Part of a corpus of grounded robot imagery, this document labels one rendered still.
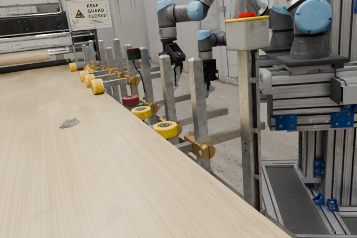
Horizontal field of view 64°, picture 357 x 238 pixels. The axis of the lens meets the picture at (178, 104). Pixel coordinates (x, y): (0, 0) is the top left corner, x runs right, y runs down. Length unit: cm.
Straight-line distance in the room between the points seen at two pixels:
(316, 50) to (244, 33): 64
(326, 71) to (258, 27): 66
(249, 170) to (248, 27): 35
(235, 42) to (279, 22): 108
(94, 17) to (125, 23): 664
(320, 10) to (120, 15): 935
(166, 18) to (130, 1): 912
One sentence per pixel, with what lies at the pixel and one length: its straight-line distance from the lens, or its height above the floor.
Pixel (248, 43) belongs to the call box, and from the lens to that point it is 65.
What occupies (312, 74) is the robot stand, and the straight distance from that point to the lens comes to 127.
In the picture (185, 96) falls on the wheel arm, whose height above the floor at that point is 85.
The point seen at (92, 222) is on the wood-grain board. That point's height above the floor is 90.
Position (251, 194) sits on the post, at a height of 78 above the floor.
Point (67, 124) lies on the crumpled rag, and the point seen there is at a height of 91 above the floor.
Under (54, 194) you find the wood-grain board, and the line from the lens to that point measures 69.
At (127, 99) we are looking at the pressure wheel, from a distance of 138.
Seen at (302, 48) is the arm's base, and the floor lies 108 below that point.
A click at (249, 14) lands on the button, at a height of 123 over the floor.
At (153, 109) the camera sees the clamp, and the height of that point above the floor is 84.
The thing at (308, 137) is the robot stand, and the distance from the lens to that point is 162.
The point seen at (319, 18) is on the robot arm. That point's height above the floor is 119.
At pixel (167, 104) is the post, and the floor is 92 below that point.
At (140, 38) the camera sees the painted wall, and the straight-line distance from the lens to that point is 1035.
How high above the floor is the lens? 122
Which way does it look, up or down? 15 degrees down
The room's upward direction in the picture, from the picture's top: 6 degrees counter-clockwise
